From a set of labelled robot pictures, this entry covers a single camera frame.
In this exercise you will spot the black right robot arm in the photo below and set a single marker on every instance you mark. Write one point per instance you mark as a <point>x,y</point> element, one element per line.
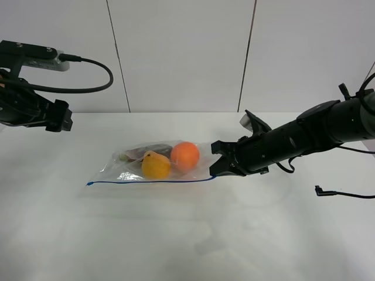
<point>321,128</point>

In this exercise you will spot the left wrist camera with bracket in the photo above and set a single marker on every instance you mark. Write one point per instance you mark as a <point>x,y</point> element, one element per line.
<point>15,55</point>

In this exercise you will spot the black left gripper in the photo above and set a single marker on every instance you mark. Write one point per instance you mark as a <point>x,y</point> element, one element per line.
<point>34,110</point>

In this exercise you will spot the clear zip bag blue seal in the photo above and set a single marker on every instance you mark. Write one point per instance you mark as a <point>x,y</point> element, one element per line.
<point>117,171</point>

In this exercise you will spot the yellow pear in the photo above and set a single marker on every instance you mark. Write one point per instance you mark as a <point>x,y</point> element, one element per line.
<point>155,166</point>

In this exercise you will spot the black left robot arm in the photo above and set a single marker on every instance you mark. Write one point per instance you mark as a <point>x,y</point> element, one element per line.
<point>8,111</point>

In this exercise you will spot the dark purple eggplant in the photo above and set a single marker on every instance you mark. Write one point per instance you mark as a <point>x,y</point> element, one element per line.
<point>138,153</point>

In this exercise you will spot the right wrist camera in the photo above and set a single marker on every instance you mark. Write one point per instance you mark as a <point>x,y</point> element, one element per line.
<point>254,124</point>

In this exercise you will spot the orange fruit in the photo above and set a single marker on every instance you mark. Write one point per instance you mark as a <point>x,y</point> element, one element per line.
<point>185,156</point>

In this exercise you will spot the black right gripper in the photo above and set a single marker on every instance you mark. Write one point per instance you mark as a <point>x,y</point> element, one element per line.
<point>251,155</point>

